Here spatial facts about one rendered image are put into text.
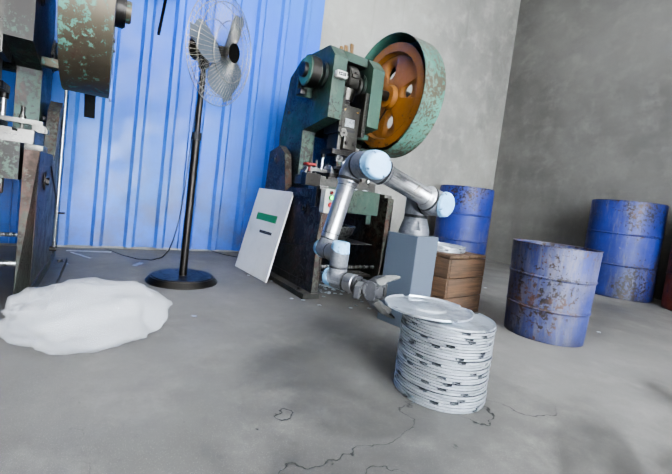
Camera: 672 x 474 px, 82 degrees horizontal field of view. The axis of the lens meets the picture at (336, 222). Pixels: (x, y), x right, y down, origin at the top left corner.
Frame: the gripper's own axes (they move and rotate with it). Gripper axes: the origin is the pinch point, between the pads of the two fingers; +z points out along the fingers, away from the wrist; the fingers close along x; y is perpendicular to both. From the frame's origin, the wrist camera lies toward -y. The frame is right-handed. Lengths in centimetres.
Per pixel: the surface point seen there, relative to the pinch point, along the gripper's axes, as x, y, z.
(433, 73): -116, 96, -49
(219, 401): 25, -59, -16
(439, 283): 7, 80, -20
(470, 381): 15.3, -7.8, 31.9
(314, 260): 4, 40, -77
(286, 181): -40, 56, -125
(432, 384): 17.8, -14.1, 23.3
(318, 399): 25.3, -36.6, -0.3
